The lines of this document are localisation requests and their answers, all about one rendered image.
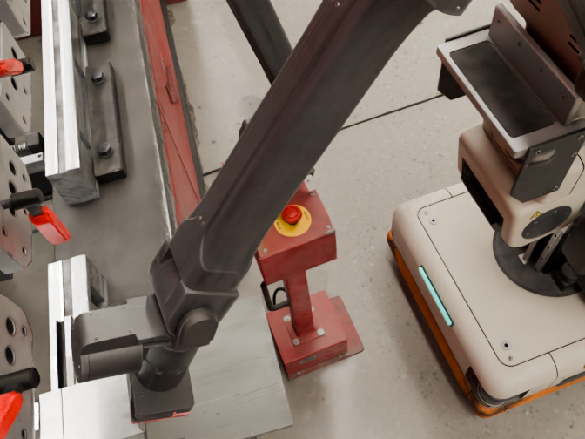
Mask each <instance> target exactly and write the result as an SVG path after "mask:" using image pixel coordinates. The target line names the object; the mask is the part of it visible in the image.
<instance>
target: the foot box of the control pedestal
mask: <svg viewBox="0 0 585 439"><path fill-rule="evenodd" d="M310 299H311V304H312V306H314V309H315V311H316V314H317V315H318V317H319V321H320V323H321V326H322V327H323V329H324V332H325V335H322V336H320V337H318V338H316V339H313V340H311V341H308V342H305V343H303V344H300V345H298V346H296V347H294V346H293V342H292V340H291V337H290V335H289V333H288V330H287V328H286V324H285V322H284V320H283V317H284V316H286V315H289V314H291V313H290V309H289V306H287V307H283V308H281V309H279V310H277V311H268V312H266V317H267V320H268V324H269V328H270V330H271V333H272V337H273V339H274V341H275V344H276V347H277V349H278V351H279V355H280V358H281V360H282V362H283V365H284V368H285V371H286V374H287V377H288V379H289V380H293V379H295V378H298V377H300V376H302V375H306V374H308V373H311V372H313V371H315V370H317V369H320V368H323V367H325V366H328V365H331V364H333V363H335V362H337V361H341V360H344V359H346V358H348V357H350V356H353V355H356V354H358V353H361V352H363V351H364V346H363V344H362V341H361V339H360V337H359V335H358V333H357V330H356V328H355V326H354V325H353V322H352V319H351V317H350V315H349V313H348V312H347V310H346V306H345V304H344V302H343V300H342V299H341V297H340V296H339V295H336V296H334V297H332V298H328V296H327V294H326V290H322V291H320V292H317V293H315V294H311V295H310Z"/></svg>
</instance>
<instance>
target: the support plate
mask: <svg viewBox="0 0 585 439"><path fill-rule="evenodd" d="M189 372H190V377H191V382H192V392H193V396H194V401H195V404H194V406H193V408H192V410H191V412H190V414H189V415H187V416H180V417H175V418H169V419H164V420H158V421H155V422H148V423H146V429H147V437H148V439H251V438H254V437H257V436H262V435H266V434H269V433H272V432H275V431H279V430H282V429H287V428H291V427H293V420H292V416H291V412H290V409H289V405H288V401H287V398H286V392H285V388H284V384H283V381H282V377H281V373H280V370H279V364H278V360H277V355H276V352H275V348H274V345H273V341H272V335H271V331H270V328H269V324H268V320H267V317H266V311H265V307H264V303H263V299H262V296H261V295H257V296H254V297H251V298H247V299H244V300H241V301H235V303H234V304H233V305H232V307H231V308H230V310H229V311H228V313H227V314H226V315H225V317H224V318H223V320H222V321H221V322H220V323H219V325H218V328H217V331H216V334H215V336H214V339H213V341H210V344H209V345H207V346H203V347H199V349H198V351H197V353H196V354H195V356H194V358H193V360H192V362H191V364H190V366H189Z"/></svg>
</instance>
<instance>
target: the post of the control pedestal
mask: <svg viewBox="0 0 585 439"><path fill-rule="evenodd" d="M283 284H284V288H285V291H286V298H287V299H288V300H289V303H290V306H289V309H290V313H291V316H292V323H293V325H294V327H295V329H296V332H297V334H298V336H300V335H303V334H306V333H309V332H311V331H313V330H314V329H315V326H314V321H313V311H312V304H311V299H310V293H309V287H308V282H307V276H306V271H304V272H301V273H299V274H295V275H293V276H290V277H287V278H285V279H284V280H283Z"/></svg>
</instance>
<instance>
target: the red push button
mask: <svg viewBox="0 0 585 439"><path fill-rule="evenodd" d="M301 217H302V212H301V210H300V209H299V207H297V206H293V205H290V206H286V207H285V209H284V210H283V211H282V213H281V218H282V220H283V221H285V222H286V223H288V224H289V225H296V224H297V223H298V221H299V220H300V219H301Z"/></svg>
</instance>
